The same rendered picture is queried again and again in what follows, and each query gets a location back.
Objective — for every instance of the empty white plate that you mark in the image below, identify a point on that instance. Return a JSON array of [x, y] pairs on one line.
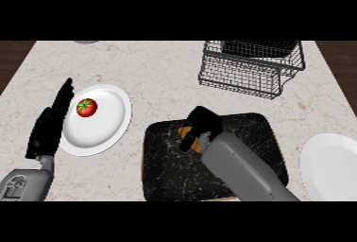
[[330, 167]]

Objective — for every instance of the brown croissant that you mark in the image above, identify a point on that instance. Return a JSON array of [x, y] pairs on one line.
[[196, 144]]

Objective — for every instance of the red tomato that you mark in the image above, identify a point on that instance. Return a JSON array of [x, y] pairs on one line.
[[87, 107]]

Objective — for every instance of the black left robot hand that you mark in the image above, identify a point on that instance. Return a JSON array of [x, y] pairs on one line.
[[45, 132]]

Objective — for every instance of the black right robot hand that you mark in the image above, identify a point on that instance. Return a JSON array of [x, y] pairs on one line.
[[203, 121]]

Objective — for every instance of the white plate with tomato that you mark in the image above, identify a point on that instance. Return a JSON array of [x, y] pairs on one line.
[[94, 119]]

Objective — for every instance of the black marbled tray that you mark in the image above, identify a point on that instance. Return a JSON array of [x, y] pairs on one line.
[[214, 157]]

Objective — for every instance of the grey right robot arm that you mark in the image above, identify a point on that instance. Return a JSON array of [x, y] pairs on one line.
[[242, 170]]

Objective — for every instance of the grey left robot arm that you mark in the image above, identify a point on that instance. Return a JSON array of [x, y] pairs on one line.
[[25, 186]]

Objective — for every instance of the grey round object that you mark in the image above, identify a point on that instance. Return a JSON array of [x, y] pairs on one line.
[[85, 42]]

